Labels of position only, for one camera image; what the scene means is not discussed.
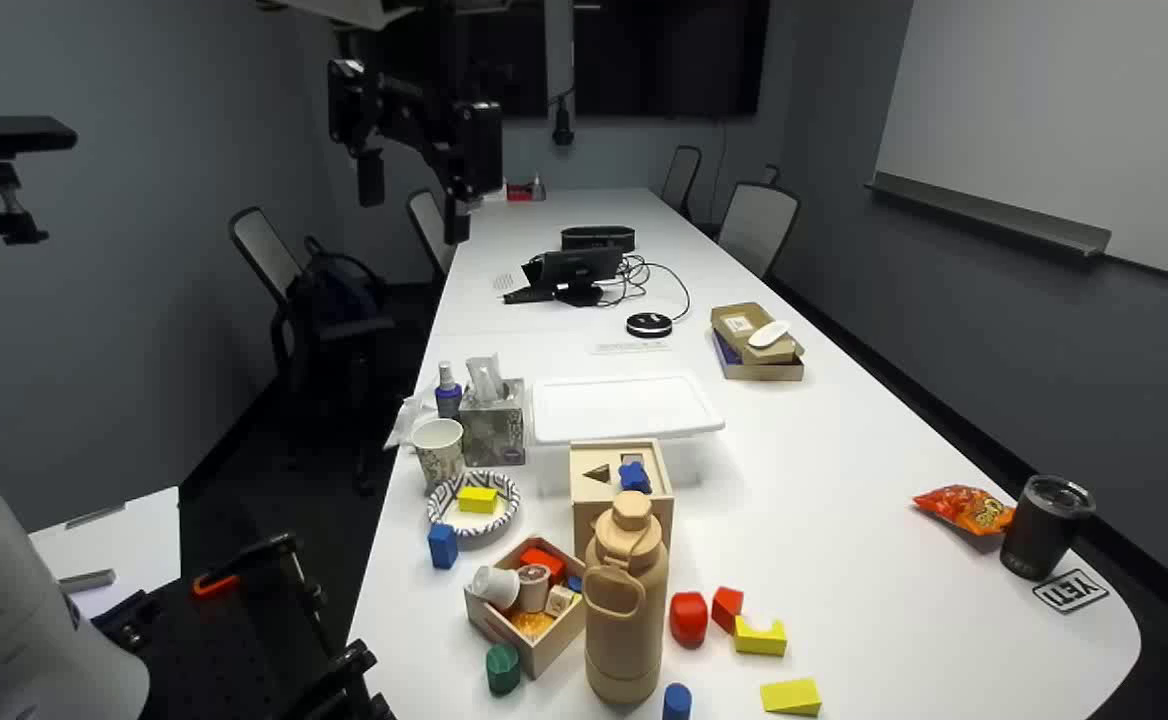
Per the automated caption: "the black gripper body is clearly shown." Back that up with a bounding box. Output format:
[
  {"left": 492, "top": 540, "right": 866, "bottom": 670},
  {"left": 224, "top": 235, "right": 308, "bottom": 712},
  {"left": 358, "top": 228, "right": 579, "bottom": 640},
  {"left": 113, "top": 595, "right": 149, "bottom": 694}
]
[{"left": 451, "top": 100, "right": 504, "bottom": 198}]

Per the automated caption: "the white tissue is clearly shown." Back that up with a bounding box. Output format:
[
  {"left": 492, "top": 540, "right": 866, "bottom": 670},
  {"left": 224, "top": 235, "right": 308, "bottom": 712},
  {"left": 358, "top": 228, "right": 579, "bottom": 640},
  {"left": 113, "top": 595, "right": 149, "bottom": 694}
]
[{"left": 463, "top": 355, "right": 504, "bottom": 405}]

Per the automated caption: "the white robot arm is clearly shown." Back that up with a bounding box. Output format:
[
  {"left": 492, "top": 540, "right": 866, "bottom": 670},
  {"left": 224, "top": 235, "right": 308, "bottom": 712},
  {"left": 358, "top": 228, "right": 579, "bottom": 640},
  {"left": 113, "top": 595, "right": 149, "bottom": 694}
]
[{"left": 0, "top": 116, "right": 151, "bottom": 720}]

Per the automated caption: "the red box far end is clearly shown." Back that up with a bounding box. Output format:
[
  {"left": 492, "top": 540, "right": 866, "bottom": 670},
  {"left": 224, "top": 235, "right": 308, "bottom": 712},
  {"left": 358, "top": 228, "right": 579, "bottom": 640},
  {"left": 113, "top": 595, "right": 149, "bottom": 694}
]
[{"left": 504, "top": 177, "right": 547, "bottom": 205}]

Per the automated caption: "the grey patterned tissue box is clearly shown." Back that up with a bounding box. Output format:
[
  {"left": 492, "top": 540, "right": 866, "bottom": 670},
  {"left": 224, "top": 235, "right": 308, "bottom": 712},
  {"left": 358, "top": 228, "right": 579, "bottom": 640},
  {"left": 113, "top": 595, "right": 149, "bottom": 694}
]
[{"left": 460, "top": 382, "right": 526, "bottom": 467}]

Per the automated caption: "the wooden shape sorter box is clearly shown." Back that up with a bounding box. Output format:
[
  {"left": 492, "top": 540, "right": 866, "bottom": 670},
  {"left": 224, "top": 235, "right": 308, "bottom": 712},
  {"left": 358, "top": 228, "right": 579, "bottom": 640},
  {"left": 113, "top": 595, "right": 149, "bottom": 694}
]
[{"left": 565, "top": 436, "right": 682, "bottom": 563}]

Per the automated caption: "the grey chair left far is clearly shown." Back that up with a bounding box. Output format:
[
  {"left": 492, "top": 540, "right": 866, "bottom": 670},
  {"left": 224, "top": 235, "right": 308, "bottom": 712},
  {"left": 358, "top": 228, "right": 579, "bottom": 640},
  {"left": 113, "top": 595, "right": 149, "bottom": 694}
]
[{"left": 407, "top": 187, "right": 451, "bottom": 271}]

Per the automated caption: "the black conference phone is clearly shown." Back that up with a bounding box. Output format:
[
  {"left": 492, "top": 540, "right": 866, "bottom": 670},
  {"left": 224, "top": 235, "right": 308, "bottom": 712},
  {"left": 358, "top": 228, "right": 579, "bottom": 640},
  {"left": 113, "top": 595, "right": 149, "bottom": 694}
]
[{"left": 508, "top": 247, "right": 620, "bottom": 310}]

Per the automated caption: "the black speaker bar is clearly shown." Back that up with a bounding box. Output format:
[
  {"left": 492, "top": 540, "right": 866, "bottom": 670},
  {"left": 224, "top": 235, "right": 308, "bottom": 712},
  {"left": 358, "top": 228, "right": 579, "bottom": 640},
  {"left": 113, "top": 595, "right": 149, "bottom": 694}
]
[{"left": 560, "top": 225, "right": 638, "bottom": 252}]

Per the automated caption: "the black office chair left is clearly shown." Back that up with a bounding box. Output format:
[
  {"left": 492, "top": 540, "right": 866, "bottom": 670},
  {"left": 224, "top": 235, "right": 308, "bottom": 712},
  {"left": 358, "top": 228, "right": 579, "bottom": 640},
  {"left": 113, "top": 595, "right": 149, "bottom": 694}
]
[{"left": 229, "top": 208, "right": 404, "bottom": 418}]

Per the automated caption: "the small blue sanitizer bottle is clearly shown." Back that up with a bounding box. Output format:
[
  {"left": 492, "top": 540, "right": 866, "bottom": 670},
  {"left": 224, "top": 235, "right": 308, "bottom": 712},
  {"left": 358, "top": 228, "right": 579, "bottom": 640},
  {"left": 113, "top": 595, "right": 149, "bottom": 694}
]
[{"left": 433, "top": 364, "right": 463, "bottom": 419}]

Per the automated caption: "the black round puck device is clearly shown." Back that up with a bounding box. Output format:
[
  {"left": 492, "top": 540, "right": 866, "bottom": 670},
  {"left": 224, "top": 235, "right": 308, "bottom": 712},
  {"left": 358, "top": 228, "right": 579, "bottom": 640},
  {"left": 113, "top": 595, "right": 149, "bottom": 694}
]
[{"left": 623, "top": 313, "right": 672, "bottom": 339}]

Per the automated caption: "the grey office chair far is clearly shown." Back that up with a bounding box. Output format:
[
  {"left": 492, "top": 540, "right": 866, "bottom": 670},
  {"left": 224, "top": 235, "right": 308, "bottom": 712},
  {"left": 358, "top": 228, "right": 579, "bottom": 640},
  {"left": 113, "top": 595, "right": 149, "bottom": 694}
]
[{"left": 661, "top": 143, "right": 702, "bottom": 211}]

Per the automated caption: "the grey office chair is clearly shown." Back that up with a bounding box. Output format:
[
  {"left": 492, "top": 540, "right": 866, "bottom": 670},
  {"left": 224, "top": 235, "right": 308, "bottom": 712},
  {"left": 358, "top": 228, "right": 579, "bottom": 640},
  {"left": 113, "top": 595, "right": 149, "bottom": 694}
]
[
  {"left": 717, "top": 186, "right": 802, "bottom": 278},
  {"left": 661, "top": 143, "right": 702, "bottom": 211}
]

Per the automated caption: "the white paper cup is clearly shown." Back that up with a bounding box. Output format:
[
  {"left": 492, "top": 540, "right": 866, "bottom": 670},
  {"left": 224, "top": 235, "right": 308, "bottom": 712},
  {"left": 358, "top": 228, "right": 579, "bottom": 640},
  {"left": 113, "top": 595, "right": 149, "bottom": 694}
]
[{"left": 407, "top": 418, "right": 463, "bottom": 488}]

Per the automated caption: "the yellow block on plate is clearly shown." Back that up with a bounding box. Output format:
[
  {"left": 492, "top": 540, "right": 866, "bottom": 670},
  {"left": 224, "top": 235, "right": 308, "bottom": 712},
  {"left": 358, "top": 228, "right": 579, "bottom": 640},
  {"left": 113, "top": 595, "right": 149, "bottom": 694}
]
[{"left": 458, "top": 484, "right": 501, "bottom": 516}]

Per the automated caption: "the patterned paper plate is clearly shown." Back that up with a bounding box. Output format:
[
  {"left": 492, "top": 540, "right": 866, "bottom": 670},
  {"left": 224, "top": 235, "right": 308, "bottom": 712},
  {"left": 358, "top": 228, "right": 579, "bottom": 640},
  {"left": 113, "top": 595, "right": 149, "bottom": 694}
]
[{"left": 425, "top": 472, "right": 519, "bottom": 550}]

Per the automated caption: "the grey office chair right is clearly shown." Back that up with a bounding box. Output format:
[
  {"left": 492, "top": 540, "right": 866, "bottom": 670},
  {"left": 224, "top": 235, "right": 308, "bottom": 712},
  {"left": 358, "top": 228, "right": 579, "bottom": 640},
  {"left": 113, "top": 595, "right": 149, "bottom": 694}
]
[{"left": 717, "top": 186, "right": 802, "bottom": 278}]

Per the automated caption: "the blue block on sorter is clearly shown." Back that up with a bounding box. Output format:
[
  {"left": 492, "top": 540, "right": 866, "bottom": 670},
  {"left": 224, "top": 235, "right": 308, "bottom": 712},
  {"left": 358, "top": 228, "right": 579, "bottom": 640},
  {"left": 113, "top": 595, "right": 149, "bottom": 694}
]
[{"left": 620, "top": 462, "right": 652, "bottom": 494}]

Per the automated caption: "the blue cylinder block left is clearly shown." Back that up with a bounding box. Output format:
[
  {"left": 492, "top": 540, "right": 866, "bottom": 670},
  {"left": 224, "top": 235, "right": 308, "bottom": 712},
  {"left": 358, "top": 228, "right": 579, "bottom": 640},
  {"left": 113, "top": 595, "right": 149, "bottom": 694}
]
[{"left": 430, "top": 526, "right": 460, "bottom": 571}]

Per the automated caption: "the wooden tray with blocks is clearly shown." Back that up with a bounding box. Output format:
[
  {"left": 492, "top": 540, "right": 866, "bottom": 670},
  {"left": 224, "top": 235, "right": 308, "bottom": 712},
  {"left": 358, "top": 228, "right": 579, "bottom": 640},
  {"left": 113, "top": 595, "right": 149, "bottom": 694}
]
[{"left": 463, "top": 538, "right": 585, "bottom": 677}]

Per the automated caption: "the tan water bottle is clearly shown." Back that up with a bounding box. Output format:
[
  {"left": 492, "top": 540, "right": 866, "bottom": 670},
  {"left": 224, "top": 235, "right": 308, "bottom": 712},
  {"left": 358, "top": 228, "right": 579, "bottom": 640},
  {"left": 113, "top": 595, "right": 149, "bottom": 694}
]
[{"left": 585, "top": 494, "right": 667, "bottom": 707}]

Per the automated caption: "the green block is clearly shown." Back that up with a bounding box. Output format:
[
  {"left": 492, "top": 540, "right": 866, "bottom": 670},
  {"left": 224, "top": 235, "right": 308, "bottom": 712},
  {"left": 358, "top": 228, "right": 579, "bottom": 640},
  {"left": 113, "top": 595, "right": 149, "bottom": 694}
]
[{"left": 486, "top": 646, "right": 526, "bottom": 698}]

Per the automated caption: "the red cylinder block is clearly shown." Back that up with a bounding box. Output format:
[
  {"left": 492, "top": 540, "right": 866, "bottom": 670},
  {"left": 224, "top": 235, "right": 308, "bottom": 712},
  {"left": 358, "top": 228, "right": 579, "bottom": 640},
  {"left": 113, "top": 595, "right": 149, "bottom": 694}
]
[{"left": 667, "top": 593, "right": 709, "bottom": 649}]

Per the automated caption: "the black orange clamp equipment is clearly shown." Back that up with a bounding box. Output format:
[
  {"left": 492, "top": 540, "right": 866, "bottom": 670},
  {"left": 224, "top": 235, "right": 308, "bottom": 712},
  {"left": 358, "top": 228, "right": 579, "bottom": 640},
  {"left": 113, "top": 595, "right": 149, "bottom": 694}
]
[{"left": 97, "top": 532, "right": 397, "bottom": 720}]

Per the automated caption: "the red cube block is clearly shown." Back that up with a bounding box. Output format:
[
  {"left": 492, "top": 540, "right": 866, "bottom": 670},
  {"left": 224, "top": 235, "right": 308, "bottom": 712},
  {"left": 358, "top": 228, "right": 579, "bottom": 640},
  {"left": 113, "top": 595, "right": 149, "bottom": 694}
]
[{"left": 714, "top": 586, "right": 743, "bottom": 638}]

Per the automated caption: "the yellow notched block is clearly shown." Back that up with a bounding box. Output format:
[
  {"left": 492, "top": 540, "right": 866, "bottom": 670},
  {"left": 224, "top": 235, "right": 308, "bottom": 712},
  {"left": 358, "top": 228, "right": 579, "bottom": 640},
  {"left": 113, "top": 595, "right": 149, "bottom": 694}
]
[{"left": 734, "top": 615, "right": 790, "bottom": 655}]

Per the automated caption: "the blue block front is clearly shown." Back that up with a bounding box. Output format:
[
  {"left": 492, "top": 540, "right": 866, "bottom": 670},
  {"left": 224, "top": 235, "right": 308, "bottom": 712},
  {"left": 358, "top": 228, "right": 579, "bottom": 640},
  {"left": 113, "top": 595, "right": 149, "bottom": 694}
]
[{"left": 663, "top": 686, "right": 694, "bottom": 720}]

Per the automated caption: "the yellow flat block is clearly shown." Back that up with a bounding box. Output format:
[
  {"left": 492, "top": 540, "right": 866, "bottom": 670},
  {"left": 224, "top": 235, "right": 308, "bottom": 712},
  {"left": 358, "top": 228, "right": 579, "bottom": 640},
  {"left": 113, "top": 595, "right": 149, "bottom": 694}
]
[{"left": 759, "top": 679, "right": 823, "bottom": 718}]

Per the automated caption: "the orange snack bag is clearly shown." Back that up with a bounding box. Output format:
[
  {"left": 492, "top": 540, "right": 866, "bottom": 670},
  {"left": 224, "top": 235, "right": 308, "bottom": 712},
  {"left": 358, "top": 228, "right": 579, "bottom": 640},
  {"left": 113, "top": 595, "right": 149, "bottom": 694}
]
[{"left": 911, "top": 484, "right": 1012, "bottom": 540}]

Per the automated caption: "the whiteboard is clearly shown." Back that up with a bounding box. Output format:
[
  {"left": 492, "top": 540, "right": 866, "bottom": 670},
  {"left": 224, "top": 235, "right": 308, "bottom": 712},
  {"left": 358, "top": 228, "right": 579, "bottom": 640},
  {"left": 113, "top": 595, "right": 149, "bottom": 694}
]
[{"left": 871, "top": 0, "right": 1168, "bottom": 271}]

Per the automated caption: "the dark travel mug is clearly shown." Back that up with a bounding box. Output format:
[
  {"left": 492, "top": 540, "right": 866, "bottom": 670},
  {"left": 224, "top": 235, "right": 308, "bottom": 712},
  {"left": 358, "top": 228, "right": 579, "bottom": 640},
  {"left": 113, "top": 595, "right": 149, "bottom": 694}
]
[{"left": 1001, "top": 476, "right": 1098, "bottom": 582}]

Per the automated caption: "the black white tag sticker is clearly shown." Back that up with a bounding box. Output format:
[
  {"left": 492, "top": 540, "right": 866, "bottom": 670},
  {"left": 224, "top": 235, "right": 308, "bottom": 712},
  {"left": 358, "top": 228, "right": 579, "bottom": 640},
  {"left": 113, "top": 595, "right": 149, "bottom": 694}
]
[{"left": 1032, "top": 567, "right": 1108, "bottom": 615}]

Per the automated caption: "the black cable on table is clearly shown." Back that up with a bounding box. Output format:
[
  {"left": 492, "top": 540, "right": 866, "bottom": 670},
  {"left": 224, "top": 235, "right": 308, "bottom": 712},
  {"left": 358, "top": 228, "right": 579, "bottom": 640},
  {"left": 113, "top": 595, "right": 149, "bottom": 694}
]
[{"left": 616, "top": 252, "right": 698, "bottom": 330}]

